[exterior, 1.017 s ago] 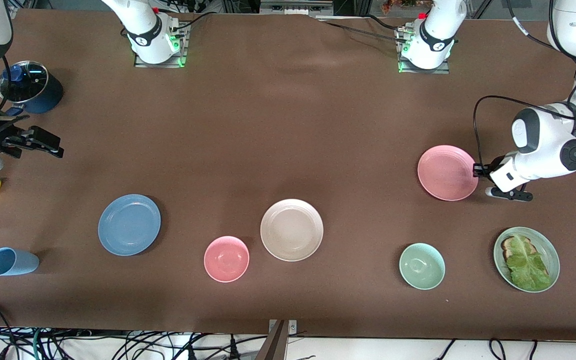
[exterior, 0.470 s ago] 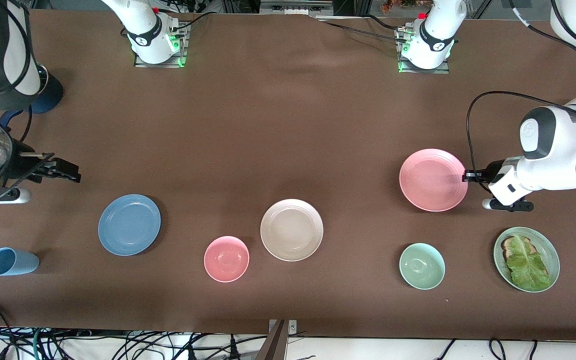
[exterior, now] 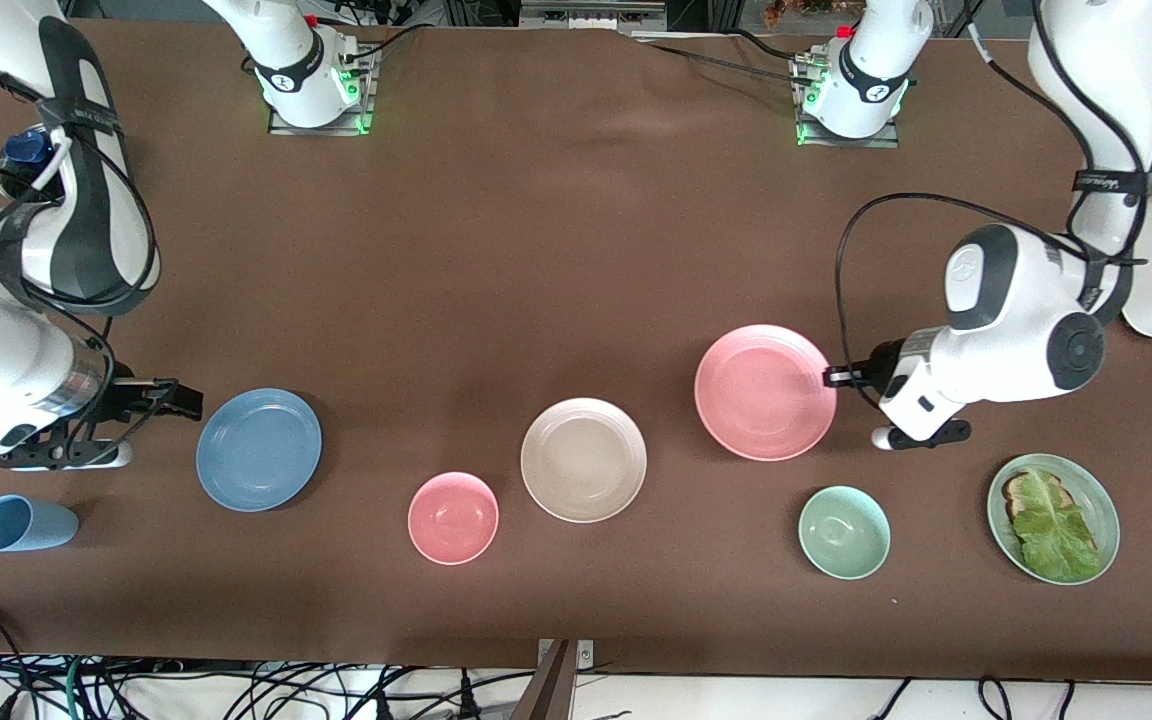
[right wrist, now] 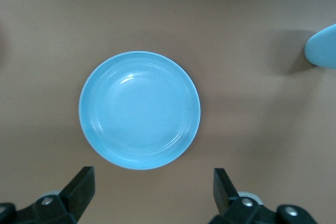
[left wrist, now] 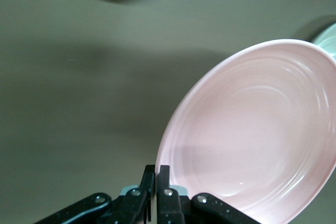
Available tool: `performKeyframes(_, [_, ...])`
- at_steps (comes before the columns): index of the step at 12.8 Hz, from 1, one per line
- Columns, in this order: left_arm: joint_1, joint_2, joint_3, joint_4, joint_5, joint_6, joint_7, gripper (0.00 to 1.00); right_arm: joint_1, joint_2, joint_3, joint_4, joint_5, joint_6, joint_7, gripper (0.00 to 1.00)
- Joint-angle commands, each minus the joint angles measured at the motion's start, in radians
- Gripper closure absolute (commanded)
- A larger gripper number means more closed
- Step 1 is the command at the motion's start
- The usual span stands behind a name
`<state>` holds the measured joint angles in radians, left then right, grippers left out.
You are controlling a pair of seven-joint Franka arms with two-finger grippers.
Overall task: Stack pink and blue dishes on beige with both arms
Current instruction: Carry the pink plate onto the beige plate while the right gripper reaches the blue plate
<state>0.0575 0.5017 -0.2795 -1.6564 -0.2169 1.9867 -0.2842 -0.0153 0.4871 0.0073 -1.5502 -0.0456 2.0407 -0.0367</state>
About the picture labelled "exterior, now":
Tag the beige plate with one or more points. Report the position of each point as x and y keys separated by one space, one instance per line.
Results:
x=583 y=460

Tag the blue cup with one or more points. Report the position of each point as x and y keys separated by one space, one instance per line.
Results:
x=26 y=523

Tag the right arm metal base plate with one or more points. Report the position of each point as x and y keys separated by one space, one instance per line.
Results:
x=281 y=125

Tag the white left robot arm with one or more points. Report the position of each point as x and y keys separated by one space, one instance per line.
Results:
x=1016 y=330

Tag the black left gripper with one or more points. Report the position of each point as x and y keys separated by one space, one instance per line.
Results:
x=879 y=366

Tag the green plate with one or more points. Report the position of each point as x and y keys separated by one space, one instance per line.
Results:
x=1101 y=510

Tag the brown table cover cloth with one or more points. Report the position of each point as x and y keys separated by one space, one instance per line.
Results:
x=576 y=250

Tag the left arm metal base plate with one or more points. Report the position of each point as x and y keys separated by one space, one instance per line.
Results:
x=886 y=140

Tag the silver mounting bracket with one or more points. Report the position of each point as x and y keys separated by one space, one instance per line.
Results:
x=586 y=653

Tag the green lettuce leaf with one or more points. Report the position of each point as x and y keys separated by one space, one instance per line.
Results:
x=1056 y=535

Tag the toasted bread slice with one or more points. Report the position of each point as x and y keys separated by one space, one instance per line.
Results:
x=1014 y=490

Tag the small green bowl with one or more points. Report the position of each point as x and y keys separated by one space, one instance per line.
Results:
x=844 y=532

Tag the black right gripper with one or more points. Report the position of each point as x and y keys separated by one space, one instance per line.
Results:
x=132 y=399

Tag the pink plate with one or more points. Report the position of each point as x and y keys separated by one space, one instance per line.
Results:
x=764 y=392

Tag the dark camera mount pole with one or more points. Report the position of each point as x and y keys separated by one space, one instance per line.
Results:
x=548 y=690

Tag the blue plate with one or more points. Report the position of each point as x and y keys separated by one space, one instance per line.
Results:
x=258 y=450

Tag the small pink bowl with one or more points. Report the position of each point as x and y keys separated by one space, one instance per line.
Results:
x=453 y=518

